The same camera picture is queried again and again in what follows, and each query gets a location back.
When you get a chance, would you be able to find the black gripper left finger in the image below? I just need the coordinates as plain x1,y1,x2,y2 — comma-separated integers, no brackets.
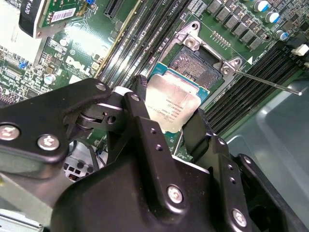
0,74,191,218

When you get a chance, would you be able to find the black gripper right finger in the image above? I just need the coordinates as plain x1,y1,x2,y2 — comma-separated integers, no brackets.
182,108,304,232

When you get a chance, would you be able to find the silver CPU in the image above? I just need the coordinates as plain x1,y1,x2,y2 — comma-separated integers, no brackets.
144,61,210,133

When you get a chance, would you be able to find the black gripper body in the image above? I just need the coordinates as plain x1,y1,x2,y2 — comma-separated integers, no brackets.
43,156,229,232

